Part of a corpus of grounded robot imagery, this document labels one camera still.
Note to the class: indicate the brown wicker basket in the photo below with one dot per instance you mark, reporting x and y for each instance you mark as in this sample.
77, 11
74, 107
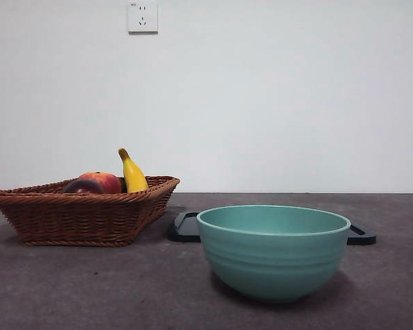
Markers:
72, 220

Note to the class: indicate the dark red plum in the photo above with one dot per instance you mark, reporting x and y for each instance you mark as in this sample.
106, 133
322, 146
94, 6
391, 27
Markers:
82, 187

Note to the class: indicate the teal ribbed bowl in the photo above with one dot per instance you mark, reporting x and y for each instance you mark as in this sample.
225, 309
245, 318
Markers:
272, 264

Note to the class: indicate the red orange peach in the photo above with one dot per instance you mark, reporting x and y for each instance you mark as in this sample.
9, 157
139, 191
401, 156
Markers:
110, 182

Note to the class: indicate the black rectangular tray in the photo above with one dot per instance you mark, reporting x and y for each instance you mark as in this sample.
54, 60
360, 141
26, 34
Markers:
182, 234

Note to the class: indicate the white wall socket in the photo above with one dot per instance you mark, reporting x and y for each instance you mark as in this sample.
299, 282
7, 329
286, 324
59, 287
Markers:
143, 17

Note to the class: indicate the yellow banana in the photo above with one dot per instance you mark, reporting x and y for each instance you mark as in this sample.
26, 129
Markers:
133, 175

